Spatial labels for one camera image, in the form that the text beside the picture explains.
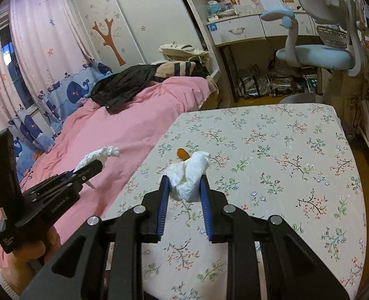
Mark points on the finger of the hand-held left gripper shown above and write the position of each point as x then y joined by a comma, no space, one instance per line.
89,168

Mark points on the person's left hand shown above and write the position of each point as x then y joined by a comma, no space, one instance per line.
37,250

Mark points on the striped pillow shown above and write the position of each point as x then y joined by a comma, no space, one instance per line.
175,68

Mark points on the window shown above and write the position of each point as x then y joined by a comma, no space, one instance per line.
12,62

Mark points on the black jacket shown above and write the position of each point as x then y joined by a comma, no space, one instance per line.
122,84

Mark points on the white wardrobe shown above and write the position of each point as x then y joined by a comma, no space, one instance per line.
153,15

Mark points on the white desk with drawers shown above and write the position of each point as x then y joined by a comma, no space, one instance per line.
234,31

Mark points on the light blue container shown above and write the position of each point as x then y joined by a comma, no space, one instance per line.
215,8

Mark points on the beige canvas bag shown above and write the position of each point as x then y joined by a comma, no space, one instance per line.
181,50

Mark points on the white tissue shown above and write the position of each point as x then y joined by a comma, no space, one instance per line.
187,175
93,156

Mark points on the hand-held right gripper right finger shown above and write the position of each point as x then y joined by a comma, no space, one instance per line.
207,212

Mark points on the pink whale print curtain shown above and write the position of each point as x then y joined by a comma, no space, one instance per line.
47,37

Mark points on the stack of newspapers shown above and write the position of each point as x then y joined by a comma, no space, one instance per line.
287,82

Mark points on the pink blanket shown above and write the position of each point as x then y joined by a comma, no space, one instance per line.
109,125

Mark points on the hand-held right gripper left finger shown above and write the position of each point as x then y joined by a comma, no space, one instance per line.
163,212

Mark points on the person's left forearm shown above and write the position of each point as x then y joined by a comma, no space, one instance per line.
4,282

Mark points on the orange peel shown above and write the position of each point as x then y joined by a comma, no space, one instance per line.
183,153

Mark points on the blue grey desk chair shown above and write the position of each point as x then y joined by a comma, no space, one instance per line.
321,56

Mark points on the floral tablecloth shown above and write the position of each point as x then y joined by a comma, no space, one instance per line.
265,178

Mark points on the clear plastic bag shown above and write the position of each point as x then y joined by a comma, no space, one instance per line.
253,84

